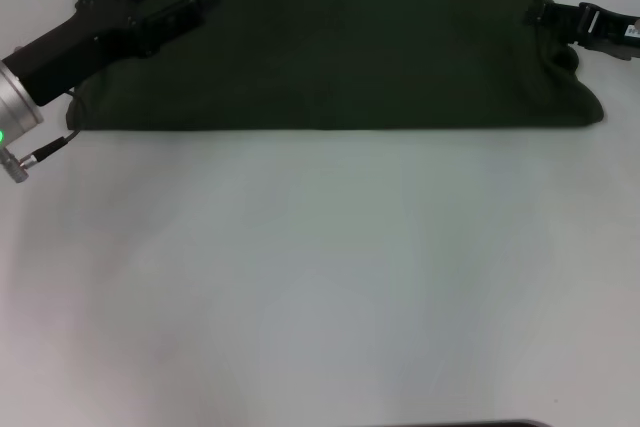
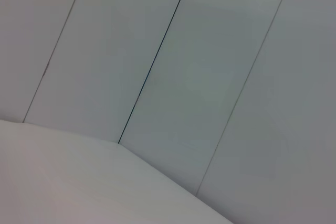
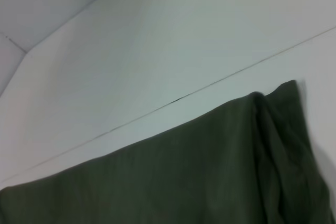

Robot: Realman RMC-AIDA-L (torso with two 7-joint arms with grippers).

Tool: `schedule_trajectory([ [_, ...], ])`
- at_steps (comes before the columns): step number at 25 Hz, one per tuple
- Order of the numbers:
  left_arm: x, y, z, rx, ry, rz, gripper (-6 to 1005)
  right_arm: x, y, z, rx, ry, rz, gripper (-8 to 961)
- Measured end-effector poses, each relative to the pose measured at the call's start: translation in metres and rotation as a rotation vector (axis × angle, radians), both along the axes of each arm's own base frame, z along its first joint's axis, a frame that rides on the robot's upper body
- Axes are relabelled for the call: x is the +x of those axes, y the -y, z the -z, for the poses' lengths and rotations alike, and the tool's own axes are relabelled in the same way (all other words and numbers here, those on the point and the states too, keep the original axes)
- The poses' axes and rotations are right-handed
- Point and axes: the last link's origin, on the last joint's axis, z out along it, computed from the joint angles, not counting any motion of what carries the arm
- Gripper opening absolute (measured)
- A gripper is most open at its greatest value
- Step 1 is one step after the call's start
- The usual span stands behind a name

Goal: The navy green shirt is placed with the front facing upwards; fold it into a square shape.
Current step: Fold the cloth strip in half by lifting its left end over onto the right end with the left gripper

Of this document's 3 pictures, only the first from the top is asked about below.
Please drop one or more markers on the dark green printed t-shirt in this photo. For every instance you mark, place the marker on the dark green printed t-shirt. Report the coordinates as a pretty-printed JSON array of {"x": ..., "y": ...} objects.
[{"x": 350, "y": 47}]

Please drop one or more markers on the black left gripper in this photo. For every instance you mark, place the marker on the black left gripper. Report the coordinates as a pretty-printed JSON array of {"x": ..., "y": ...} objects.
[{"x": 75, "y": 52}]

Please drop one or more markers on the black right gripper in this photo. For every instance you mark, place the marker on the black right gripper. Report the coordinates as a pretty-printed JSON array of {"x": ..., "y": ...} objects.
[{"x": 615, "y": 32}]

